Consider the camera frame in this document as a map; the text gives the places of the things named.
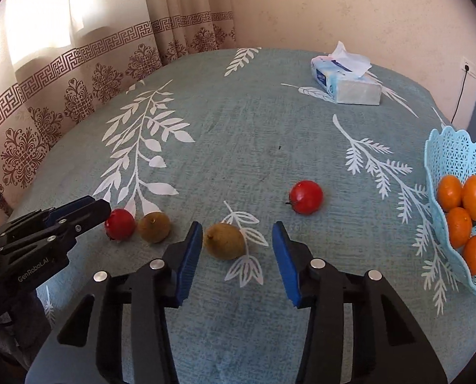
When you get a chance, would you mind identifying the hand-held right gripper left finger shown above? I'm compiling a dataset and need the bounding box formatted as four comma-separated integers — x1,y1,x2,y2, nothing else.
30,221,204,384

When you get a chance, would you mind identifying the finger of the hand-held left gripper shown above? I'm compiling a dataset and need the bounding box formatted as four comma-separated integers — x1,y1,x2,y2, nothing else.
0,195,97,244
0,201,113,257

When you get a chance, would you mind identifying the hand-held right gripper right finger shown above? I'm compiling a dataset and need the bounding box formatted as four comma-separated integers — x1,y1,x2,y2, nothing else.
272,221,448,384

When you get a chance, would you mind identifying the red tomato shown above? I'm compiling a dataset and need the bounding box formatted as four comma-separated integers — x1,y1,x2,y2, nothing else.
286,180,324,214
104,208,137,241

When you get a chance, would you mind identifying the brown kiwi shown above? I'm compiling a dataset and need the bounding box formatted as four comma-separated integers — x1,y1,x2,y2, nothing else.
137,212,171,244
203,223,247,260

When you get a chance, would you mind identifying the light blue plastic lattice basket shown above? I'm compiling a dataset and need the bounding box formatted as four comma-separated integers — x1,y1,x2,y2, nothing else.
425,126,476,304

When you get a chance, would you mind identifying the person's left hand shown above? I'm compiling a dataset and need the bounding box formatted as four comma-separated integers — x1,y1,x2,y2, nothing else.
0,286,49,369

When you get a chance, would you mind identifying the teal leaf-print tablecloth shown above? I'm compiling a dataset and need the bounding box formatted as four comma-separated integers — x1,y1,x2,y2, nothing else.
6,47,476,384

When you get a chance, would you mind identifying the beige patterned curtain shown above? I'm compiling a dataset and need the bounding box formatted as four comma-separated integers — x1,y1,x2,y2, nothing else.
0,0,237,219

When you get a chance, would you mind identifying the blue and white tissue box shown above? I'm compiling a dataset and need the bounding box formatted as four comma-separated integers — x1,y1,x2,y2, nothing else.
310,41,383,106

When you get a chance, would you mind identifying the black power cable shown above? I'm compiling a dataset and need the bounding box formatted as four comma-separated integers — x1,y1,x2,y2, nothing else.
451,74,469,125

